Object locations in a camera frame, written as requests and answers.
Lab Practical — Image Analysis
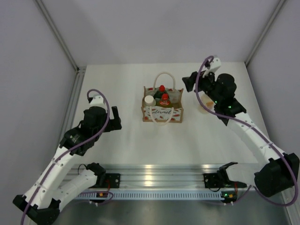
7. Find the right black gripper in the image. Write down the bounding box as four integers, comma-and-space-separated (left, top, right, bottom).
181, 68, 221, 105

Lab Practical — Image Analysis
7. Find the cream pump soap bottle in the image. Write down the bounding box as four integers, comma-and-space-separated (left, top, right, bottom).
199, 93, 214, 114

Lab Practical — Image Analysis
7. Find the yellow dish soap bottle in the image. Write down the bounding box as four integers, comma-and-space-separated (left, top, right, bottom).
156, 93, 173, 108

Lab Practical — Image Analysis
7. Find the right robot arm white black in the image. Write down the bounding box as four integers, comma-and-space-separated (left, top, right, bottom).
182, 71, 300, 197

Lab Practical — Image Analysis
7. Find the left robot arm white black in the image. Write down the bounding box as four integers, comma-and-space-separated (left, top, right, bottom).
13, 106, 122, 225

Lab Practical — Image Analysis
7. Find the watermelon print canvas bag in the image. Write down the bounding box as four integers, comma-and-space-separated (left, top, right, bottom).
141, 72, 184, 126

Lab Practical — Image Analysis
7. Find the green red-capped bottle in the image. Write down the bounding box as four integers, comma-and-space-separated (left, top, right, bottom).
153, 85, 167, 99

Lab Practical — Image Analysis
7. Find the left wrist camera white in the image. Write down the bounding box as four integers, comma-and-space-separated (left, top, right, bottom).
88, 95, 105, 106

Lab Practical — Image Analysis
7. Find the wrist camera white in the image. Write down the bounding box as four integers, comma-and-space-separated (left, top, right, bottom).
88, 95, 105, 106
202, 57, 221, 77

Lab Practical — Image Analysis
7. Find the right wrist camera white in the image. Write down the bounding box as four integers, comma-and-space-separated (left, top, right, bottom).
202, 57, 221, 77

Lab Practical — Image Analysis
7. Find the left aluminium frame post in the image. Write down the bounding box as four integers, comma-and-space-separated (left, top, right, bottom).
32, 0, 82, 72

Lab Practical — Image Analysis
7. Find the aluminium frame post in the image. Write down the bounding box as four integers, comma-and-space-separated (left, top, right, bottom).
244, 0, 288, 67
32, 0, 82, 72

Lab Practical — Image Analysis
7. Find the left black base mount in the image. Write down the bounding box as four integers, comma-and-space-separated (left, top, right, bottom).
102, 173, 121, 189

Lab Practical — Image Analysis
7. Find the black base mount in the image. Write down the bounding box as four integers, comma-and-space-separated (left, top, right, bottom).
102, 173, 121, 189
203, 173, 224, 189

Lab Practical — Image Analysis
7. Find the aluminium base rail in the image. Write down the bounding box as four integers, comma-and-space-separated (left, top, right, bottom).
65, 164, 291, 189

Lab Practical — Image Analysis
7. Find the right aluminium frame post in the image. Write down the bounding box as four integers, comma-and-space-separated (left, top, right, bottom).
244, 0, 288, 67

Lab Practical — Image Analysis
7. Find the slotted grey cable duct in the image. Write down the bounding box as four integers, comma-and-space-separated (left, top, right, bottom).
70, 190, 225, 200

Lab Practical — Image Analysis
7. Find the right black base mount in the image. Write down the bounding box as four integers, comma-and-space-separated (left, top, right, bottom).
203, 173, 224, 189

